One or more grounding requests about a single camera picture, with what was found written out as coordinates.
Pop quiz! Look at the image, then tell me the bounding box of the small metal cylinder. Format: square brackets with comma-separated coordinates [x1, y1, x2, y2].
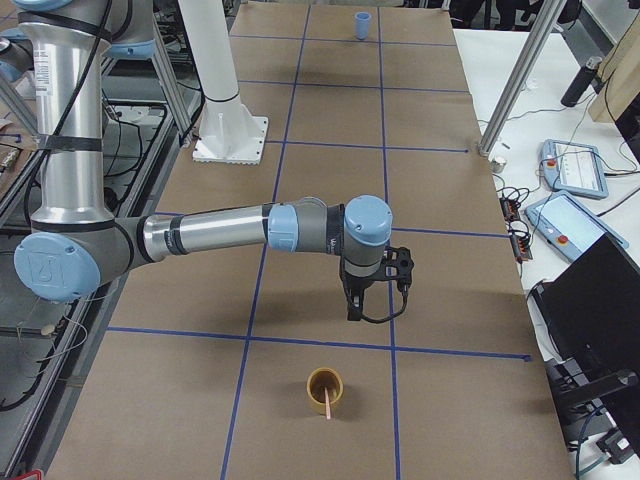
[490, 156, 507, 174]

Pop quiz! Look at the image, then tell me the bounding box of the black monitor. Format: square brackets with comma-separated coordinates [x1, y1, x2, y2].
[529, 233, 640, 416]

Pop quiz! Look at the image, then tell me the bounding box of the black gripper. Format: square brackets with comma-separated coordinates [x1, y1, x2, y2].
[340, 259, 385, 321]

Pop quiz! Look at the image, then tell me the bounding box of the black camera cable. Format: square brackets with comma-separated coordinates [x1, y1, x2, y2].
[360, 284, 412, 325]

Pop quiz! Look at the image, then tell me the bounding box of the white pedestal column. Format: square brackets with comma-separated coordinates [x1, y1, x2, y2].
[179, 0, 269, 165]

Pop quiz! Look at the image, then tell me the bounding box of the teach pendant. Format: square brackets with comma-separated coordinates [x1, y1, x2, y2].
[525, 191, 629, 262]
[540, 139, 609, 199]

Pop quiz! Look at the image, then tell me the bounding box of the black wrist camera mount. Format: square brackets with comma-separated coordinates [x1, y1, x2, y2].
[382, 246, 414, 294]

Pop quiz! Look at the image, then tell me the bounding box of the pink chopstick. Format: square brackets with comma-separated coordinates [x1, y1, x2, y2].
[324, 386, 333, 420]

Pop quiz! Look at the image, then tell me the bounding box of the far teach pendant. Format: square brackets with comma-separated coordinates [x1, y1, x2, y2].
[540, 139, 609, 199]

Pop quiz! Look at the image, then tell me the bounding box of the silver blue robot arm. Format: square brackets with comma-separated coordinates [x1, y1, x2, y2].
[14, 1, 411, 321]

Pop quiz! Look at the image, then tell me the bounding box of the yellow cup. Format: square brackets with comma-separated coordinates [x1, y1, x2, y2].
[306, 367, 344, 418]

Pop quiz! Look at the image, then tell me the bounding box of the aluminium frame post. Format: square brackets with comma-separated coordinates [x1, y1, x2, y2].
[478, 0, 566, 157]

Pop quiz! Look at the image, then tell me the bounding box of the near teach pendant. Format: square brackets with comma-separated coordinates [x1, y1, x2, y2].
[525, 191, 629, 262]

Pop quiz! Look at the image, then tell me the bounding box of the black bottle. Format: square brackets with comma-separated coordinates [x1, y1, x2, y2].
[560, 56, 603, 108]

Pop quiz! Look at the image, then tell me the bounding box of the blue cup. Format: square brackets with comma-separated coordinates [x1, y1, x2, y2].
[354, 11, 372, 40]

